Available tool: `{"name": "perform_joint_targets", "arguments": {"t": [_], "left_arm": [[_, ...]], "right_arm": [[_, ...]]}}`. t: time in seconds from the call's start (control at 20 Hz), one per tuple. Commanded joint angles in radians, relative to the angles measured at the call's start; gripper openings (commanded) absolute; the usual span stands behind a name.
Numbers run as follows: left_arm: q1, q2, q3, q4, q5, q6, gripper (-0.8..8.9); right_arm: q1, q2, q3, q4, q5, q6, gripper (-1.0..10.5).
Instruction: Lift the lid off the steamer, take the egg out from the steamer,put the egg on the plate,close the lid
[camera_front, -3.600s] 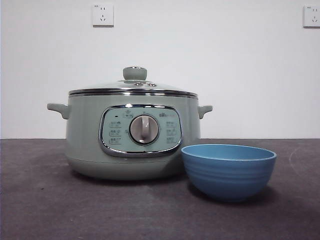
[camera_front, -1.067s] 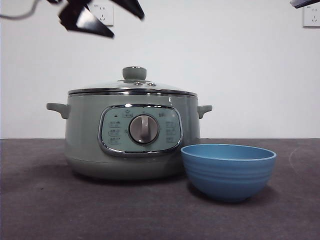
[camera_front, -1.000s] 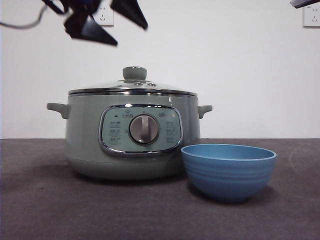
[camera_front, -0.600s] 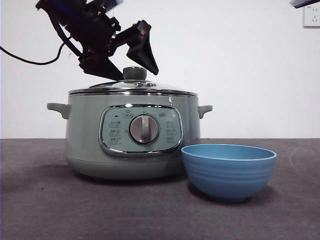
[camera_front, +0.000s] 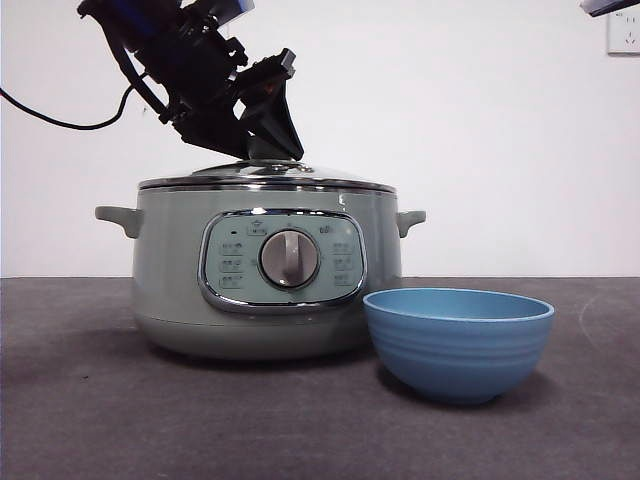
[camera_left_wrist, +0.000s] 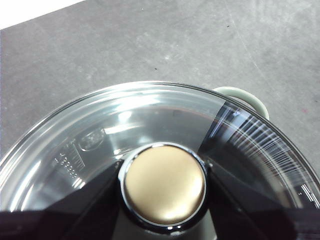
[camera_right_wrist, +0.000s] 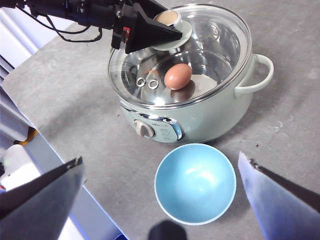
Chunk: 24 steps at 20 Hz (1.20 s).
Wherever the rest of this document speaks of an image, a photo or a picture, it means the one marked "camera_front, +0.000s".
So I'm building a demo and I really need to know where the blue ribbed bowl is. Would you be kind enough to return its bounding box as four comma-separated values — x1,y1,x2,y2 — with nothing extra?
362,288,556,406

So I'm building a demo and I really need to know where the pale green electric steamer pot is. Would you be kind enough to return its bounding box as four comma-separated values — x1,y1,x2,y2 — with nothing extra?
94,183,427,362

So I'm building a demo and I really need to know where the white wall socket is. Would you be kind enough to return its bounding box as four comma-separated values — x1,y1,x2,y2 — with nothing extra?
607,12,640,56

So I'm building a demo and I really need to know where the pale grey right camera box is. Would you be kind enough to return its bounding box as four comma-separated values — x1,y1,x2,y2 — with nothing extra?
579,0,640,19

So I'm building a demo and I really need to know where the glass lid with green knob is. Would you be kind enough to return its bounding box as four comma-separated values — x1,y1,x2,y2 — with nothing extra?
137,134,399,194

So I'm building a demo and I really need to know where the pale grey camera box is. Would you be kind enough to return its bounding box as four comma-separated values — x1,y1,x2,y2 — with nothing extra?
579,0,640,19
212,0,256,25

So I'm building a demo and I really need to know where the pale grey left camera box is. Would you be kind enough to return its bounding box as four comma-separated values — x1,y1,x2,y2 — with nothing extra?
212,0,256,25

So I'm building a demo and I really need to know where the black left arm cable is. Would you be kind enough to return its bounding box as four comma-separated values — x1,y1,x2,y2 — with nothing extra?
0,29,166,131

